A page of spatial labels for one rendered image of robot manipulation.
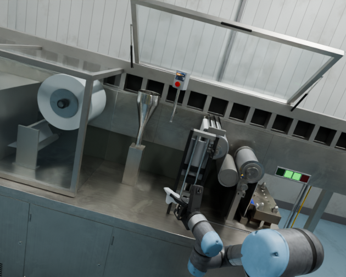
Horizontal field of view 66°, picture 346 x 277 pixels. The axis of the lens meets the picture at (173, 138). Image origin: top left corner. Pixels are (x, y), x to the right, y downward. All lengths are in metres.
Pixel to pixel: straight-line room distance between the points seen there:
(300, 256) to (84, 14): 3.57
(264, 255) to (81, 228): 1.18
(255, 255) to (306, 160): 1.44
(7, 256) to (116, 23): 2.79
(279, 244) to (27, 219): 1.43
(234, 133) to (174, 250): 0.87
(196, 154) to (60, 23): 2.93
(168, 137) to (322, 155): 1.09
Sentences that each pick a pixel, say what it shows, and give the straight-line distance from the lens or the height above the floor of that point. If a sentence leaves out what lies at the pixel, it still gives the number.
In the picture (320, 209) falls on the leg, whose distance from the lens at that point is 2.53.
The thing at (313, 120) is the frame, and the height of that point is 1.60.
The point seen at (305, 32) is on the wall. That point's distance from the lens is 3.83.
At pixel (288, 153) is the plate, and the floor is 1.33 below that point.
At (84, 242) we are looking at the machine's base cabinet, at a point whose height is 0.66.
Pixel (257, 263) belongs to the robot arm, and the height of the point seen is 1.39.
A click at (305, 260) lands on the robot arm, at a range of 0.78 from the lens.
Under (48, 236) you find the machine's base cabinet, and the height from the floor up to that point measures 0.63.
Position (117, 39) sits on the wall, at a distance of 3.71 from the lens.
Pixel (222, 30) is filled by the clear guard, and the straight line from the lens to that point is 1.51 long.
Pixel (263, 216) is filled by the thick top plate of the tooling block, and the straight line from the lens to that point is 1.80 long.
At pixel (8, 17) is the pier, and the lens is 4.14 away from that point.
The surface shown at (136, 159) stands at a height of 1.10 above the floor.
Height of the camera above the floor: 1.83
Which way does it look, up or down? 19 degrees down
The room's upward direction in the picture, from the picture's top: 15 degrees clockwise
